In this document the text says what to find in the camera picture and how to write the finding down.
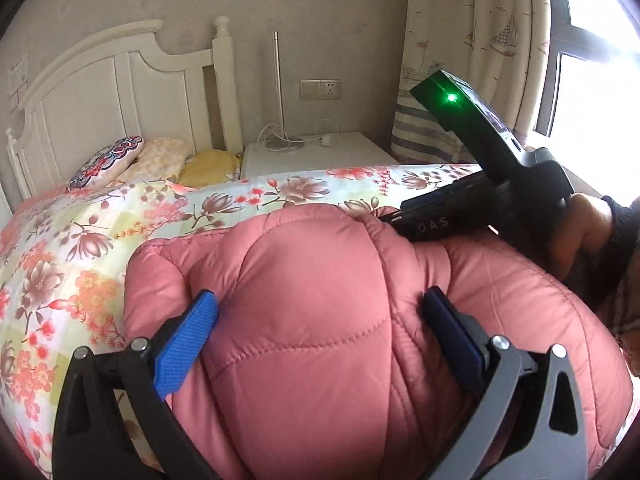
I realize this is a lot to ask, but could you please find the round patterned cushion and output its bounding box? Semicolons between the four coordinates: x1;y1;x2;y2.
66;135;145;192

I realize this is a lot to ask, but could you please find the wall socket plate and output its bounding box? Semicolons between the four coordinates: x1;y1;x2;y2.
299;79;342;100

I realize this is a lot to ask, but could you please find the peach checked pillow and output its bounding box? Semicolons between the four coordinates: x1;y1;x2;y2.
117;137;192;184

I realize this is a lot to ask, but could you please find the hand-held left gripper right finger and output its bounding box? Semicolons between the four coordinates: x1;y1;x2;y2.
422;286;587;480

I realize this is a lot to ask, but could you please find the white wooden headboard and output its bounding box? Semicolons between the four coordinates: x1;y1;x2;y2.
5;15;244;201

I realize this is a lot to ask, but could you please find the white nightstand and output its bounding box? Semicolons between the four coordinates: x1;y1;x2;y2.
240;131;401;181

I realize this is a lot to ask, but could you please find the striped boat print curtain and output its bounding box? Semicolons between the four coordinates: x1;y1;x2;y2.
390;0;551;166

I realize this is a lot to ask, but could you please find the person's right forearm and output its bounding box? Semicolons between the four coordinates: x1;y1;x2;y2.
580;195;640;376

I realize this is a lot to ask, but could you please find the white cable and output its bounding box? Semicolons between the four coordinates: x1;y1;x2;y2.
257;120;341;148

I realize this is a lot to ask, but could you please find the person's right hand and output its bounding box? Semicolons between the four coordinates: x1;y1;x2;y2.
547;192;617;281

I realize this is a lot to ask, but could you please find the floral bed sheet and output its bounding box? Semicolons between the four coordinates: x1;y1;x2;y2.
0;162;483;466

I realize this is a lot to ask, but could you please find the window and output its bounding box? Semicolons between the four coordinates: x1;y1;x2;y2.
530;0;640;196

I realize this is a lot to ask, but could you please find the pink quilted jacket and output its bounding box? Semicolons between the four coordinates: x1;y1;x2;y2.
122;203;635;480

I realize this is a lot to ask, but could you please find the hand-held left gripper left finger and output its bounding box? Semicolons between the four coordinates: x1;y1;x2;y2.
52;290;223;480

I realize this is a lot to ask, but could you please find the white desk lamp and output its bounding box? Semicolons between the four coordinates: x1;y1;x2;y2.
265;31;306;152

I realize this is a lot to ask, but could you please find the yellow pillow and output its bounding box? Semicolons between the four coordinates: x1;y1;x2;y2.
178;150;242;189

